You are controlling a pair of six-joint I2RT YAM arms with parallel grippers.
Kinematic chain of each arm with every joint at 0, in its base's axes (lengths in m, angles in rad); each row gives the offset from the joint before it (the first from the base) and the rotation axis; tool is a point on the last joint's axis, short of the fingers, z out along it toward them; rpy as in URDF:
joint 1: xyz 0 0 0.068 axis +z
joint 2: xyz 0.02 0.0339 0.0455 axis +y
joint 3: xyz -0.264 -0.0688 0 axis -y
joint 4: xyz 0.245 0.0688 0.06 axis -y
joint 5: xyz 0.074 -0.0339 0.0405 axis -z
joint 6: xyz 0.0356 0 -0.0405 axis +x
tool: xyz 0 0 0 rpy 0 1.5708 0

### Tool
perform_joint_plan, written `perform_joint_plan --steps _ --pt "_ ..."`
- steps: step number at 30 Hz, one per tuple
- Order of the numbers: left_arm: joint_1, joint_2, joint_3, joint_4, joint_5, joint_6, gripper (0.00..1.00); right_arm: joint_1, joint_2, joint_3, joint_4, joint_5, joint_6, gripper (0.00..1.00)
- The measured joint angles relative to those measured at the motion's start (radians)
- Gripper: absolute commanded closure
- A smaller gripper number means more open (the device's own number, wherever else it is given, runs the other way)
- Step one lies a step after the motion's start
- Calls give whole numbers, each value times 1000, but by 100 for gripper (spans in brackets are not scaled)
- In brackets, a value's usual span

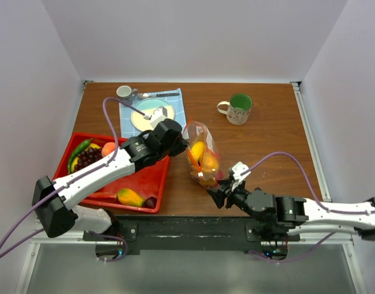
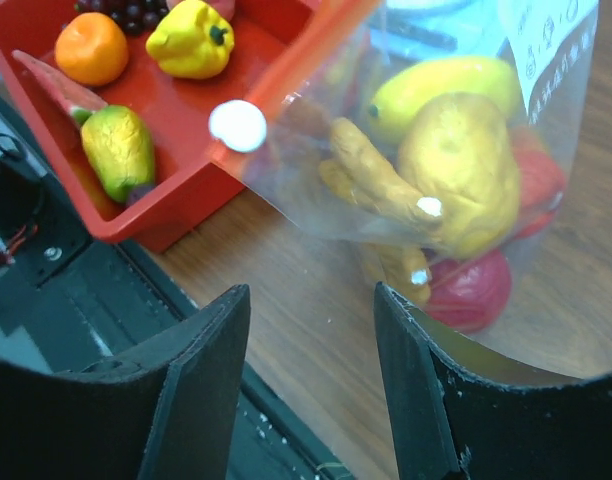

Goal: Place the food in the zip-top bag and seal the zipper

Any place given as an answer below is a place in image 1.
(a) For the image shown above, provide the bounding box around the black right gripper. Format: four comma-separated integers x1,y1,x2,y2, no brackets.
205,178,249,216

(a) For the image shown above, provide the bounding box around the red apple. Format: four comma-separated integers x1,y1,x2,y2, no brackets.
216,170,227,184

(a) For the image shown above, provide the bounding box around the yellow mango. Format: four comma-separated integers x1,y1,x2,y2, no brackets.
191,141,205,162

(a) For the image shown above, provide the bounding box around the clear zip top bag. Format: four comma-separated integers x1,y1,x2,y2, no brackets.
182,119,224,189

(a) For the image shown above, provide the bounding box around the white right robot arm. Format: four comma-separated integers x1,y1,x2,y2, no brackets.
207,179,375,241

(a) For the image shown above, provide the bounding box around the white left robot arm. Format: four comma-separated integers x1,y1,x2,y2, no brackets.
32,119,188,240

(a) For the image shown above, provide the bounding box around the cream and blue plate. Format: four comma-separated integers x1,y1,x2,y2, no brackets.
131,98,175,132

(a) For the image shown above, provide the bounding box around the blue checked cloth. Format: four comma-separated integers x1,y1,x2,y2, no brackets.
119,88,186,138

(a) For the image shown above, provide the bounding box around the red plastic tray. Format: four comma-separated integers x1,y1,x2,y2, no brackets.
53,132,170,214

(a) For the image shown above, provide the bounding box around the peach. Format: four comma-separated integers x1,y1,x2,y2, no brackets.
101,142,116,157

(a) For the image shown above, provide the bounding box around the small grey mug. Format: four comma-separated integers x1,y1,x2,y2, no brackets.
116,85,138,103

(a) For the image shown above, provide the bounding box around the dark red fig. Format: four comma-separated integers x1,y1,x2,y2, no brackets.
143,197,157,209

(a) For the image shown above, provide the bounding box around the yellow orange papaya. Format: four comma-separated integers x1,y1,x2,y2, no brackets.
117,188,145,207

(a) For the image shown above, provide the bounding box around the dark purple grape bunch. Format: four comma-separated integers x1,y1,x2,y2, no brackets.
70,148,102,173

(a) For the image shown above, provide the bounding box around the green floral mug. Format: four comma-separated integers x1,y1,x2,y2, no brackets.
216,93,253,126

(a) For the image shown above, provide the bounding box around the green chili pepper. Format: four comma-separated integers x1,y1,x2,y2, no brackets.
67,138,92,174

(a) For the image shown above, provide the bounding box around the red chili pepper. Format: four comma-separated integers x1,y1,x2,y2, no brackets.
87,192,117,202

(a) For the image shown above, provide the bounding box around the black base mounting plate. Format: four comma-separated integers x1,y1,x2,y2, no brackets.
83,214,301,257

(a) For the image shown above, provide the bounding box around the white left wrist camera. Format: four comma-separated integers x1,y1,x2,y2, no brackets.
143,106,168,129

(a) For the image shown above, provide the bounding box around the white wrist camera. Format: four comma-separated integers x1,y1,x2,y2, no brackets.
143,106,168,129
229,162,251,191

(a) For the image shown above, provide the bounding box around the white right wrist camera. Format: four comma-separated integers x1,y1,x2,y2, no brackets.
229,162,251,191

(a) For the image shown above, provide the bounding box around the metal spoon black handle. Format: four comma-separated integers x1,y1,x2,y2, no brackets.
137,92,180,100

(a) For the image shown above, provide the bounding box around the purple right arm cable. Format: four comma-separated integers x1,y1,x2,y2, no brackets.
241,151,375,265

